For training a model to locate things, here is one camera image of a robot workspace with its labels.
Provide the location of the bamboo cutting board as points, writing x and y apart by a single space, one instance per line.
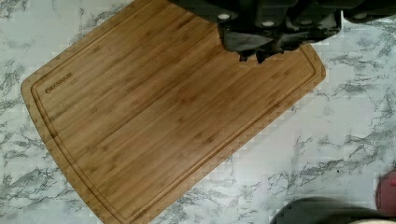
148 103

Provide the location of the grey rounded object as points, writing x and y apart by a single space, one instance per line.
319 210

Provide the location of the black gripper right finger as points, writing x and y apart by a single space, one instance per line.
279 43

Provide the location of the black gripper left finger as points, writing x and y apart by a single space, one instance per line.
247 41

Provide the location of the red round object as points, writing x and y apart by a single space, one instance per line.
385 196

